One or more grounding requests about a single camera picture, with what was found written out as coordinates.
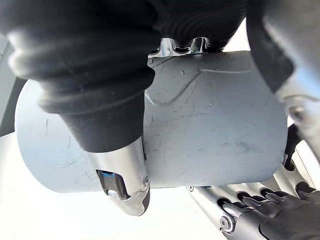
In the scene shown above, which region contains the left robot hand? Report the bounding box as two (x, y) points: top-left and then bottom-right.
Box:
(186, 163), (320, 240)

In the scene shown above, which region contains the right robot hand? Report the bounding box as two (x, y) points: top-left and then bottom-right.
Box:
(0, 0), (249, 217)

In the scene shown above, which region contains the dark grey panel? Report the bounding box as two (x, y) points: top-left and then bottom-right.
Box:
(0, 33), (27, 138)

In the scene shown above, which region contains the silver robot leg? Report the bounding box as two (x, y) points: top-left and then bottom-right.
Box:
(14, 50), (289, 194)

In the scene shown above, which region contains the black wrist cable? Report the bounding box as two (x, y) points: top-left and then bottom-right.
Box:
(283, 123), (305, 172)

